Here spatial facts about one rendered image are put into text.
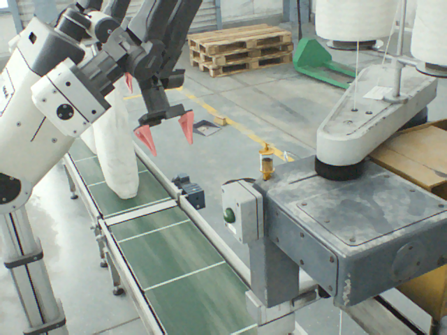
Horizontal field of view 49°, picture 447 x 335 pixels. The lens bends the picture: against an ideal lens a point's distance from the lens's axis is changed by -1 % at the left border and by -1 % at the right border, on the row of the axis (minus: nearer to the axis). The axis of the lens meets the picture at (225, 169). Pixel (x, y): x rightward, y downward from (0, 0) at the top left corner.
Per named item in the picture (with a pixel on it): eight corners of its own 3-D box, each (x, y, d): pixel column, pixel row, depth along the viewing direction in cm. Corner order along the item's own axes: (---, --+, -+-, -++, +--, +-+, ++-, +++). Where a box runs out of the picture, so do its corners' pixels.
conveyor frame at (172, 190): (44, 120, 448) (40, 106, 441) (96, 109, 465) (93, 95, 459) (103, 242, 263) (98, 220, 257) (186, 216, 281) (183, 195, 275)
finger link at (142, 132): (178, 147, 116) (165, 110, 116) (151, 156, 113) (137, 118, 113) (170, 152, 122) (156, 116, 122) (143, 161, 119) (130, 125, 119)
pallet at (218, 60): (189, 55, 698) (188, 45, 692) (263, 42, 743) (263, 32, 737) (214, 67, 630) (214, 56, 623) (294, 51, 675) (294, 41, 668)
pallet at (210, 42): (188, 44, 692) (187, 34, 686) (265, 33, 730) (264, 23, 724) (208, 56, 624) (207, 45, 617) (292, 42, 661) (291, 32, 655)
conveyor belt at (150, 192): (49, 118, 449) (46, 109, 445) (91, 109, 463) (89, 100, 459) (108, 234, 269) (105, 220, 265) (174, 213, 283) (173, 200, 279)
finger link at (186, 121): (204, 139, 119) (191, 102, 119) (177, 147, 116) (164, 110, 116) (194, 144, 125) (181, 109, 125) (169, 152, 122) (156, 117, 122)
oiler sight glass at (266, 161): (258, 168, 91) (257, 151, 89) (269, 165, 92) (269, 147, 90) (265, 173, 89) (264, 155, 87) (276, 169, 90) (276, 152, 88)
